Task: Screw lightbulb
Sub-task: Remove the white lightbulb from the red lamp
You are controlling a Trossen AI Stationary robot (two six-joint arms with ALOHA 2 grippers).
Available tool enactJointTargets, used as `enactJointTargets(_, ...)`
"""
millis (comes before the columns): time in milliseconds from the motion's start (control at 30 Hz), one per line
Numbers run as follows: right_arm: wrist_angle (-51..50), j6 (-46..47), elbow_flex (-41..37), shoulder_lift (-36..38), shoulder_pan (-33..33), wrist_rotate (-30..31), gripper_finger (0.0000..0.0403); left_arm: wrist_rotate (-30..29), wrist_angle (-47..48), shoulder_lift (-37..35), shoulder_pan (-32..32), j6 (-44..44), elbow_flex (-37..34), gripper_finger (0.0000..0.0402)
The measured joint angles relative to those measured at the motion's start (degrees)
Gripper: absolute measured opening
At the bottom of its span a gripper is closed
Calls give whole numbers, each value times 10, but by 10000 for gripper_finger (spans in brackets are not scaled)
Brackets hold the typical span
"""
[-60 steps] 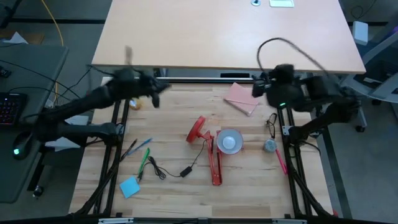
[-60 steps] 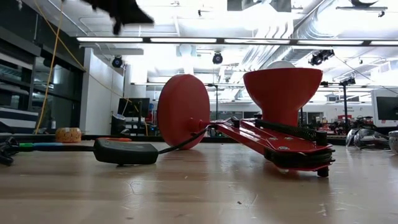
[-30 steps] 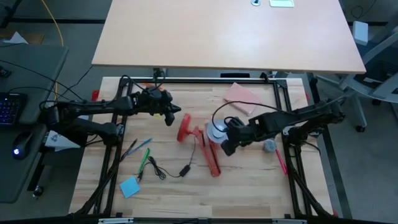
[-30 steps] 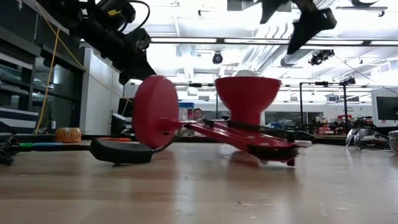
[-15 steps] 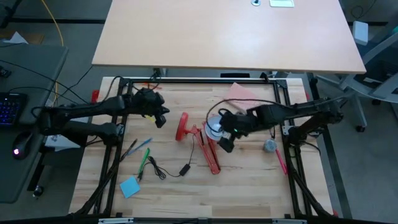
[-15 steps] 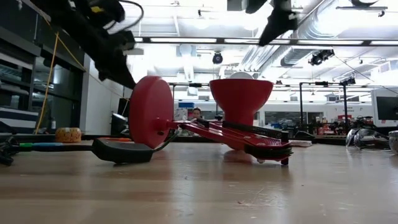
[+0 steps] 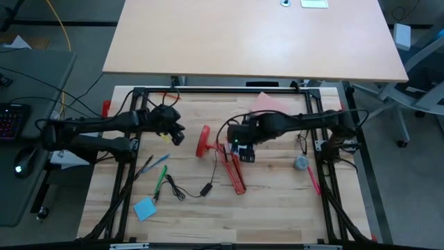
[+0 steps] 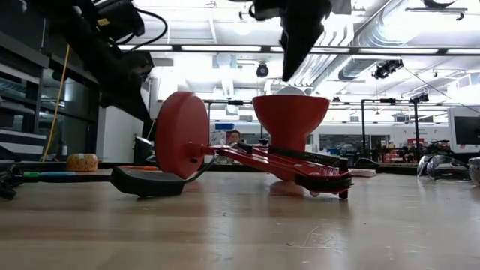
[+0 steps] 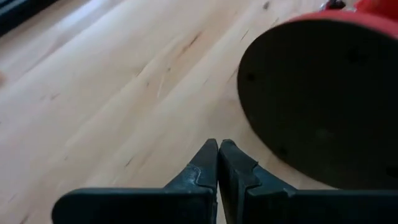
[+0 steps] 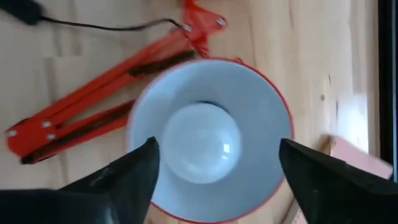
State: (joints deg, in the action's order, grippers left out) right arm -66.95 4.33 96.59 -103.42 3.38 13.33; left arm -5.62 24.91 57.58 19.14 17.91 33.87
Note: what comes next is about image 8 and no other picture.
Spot black lamp power cable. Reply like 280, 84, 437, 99
0, 155, 219, 200

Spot black ceiling spotlight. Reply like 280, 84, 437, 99
372, 58, 405, 80

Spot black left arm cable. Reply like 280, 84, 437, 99
127, 6, 169, 52

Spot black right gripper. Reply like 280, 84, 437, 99
249, 0, 333, 83

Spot black aluminium table frame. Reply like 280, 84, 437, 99
0, 160, 421, 176

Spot small round patterned container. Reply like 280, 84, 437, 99
66, 152, 100, 173

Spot red desk lamp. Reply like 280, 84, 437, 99
154, 91, 354, 200

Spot black ceiling track fixture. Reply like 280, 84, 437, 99
403, 0, 469, 22

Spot yellow cable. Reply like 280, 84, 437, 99
40, 43, 72, 163

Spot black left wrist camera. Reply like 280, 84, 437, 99
94, 0, 146, 43

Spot silver ceiling duct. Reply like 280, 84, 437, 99
292, 0, 480, 95

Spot long ceiling light strip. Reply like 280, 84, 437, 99
118, 44, 480, 56

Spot person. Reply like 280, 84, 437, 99
226, 129, 243, 146

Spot black waste bin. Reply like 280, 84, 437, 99
133, 136, 154, 165

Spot computer monitor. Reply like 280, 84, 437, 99
447, 106, 480, 155

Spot blue pen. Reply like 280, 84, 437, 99
38, 171, 78, 180

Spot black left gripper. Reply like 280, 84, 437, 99
79, 37, 155, 122

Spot black background rig frame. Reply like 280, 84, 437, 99
359, 91, 431, 163

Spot clear safety goggles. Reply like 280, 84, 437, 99
417, 154, 470, 183

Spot pink notebook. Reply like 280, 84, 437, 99
350, 168, 377, 179

